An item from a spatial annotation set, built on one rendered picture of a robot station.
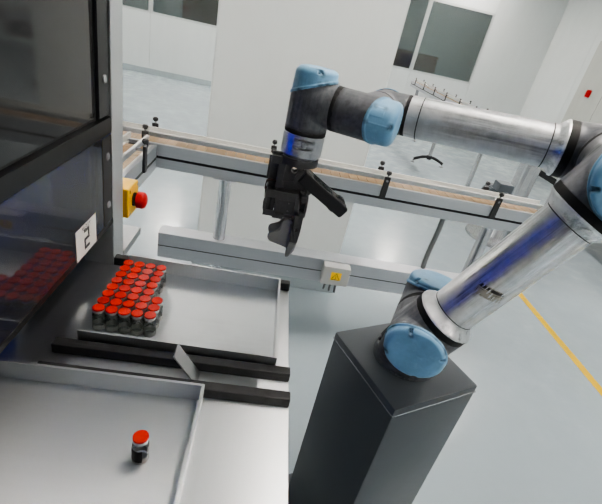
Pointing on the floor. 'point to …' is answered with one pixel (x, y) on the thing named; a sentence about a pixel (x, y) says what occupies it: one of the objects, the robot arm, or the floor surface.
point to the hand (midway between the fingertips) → (290, 250)
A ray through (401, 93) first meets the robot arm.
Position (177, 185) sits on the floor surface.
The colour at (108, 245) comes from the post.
